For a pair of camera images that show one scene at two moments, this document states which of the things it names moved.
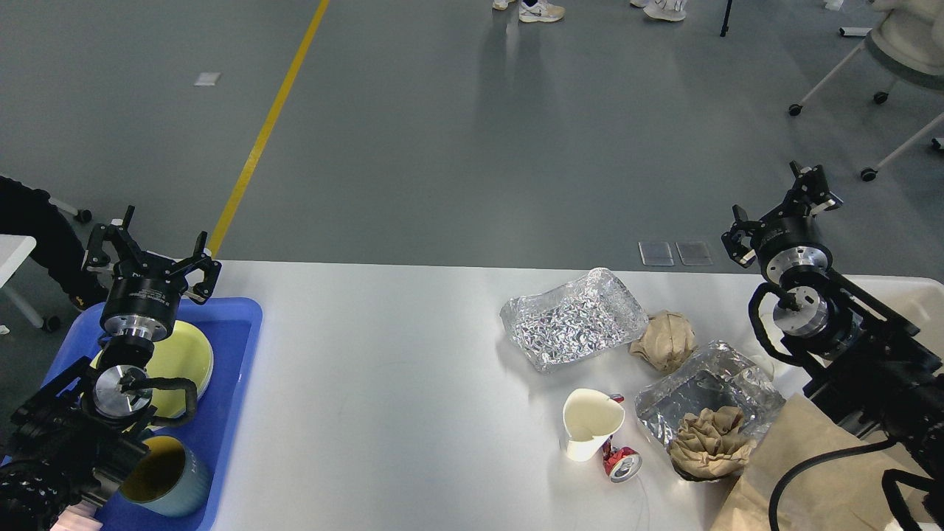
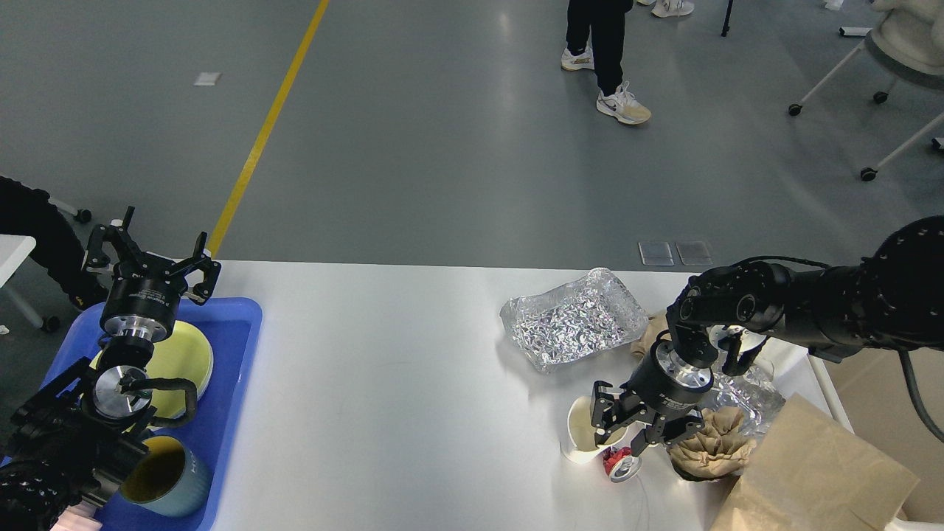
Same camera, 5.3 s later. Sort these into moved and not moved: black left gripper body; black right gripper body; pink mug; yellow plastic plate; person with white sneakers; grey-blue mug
Moved: person with white sneakers; black right gripper body
Not moved: pink mug; grey-blue mug; black left gripper body; yellow plastic plate
